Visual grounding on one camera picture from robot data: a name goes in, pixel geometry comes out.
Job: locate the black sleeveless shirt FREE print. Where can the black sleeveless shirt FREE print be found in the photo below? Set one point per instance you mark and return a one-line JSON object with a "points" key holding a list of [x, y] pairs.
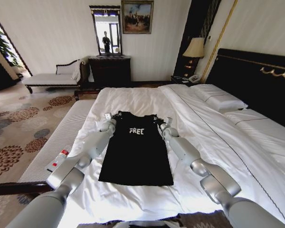
{"points": [[136, 156]]}

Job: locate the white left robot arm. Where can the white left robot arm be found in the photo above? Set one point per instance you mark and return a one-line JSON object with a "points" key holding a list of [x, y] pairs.
{"points": [[69, 180]]}

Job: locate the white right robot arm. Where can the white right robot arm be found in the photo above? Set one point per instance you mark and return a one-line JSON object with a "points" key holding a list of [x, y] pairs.
{"points": [[183, 147]]}

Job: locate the white bed duvet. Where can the white bed duvet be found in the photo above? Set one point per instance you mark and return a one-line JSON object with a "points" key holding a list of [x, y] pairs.
{"points": [[194, 152]]}

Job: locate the white ribbed bed bench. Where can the white ribbed bed bench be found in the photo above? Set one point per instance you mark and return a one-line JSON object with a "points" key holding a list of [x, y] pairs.
{"points": [[50, 140]]}

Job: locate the dark wooden dresser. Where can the dark wooden dresser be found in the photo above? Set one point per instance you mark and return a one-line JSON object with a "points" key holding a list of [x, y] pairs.
{"points": [[110, 72]]}

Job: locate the dark wooden nightstand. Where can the dark wooden nightstand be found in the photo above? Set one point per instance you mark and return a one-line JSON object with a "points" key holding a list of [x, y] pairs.
{"points": [[179, 79]]}

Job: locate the white desk telephone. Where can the white desk telephone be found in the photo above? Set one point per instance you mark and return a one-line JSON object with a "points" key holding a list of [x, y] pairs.
{"points": [[193, 78]]}

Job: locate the white cloth on chaise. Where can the white cloth on chaise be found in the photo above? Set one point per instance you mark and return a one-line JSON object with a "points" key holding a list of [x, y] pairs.
{"points": [[76, 70]]}

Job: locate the white pillow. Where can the white pillow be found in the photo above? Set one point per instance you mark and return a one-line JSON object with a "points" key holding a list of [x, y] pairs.
{"points": [[263, 126], [218, 97]]}

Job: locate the clear bottle red label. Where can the clear bottle red label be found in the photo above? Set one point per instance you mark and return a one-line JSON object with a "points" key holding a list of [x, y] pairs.
{"points": [[59, 159]]}

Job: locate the person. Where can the person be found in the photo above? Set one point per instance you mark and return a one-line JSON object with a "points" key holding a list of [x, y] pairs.
{"points": [[106, 42]]}

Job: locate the table lamp cream shade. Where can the table lamp cream shade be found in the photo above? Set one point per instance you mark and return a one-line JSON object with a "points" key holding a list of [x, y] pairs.
{"points": [[194, 48]]}

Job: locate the gold framed painting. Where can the gold framed painting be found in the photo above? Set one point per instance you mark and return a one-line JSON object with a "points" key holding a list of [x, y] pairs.
{"points": [[137, 16]]}

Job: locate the black headboard gold trim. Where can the black headboard gold trim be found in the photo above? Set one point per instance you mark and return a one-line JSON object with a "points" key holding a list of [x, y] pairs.
{"points": [[254, 78]]}

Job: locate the robot front shell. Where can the robot front shell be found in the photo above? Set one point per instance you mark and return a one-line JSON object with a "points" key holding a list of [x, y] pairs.
{"points": [[128, 224]]}

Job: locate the green potted plant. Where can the green potted plant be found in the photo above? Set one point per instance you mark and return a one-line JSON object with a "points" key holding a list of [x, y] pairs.
{"points": [[2, 45]]}

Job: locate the white chaise longue dark frame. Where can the white chaise longue dark frame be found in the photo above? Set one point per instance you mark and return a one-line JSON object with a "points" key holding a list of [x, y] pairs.
{"points": [[50, 78]]}

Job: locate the dark framed wall mirror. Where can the dark framed wall mirror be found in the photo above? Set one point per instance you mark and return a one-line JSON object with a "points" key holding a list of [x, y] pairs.
{"points": [[107, 28]]}

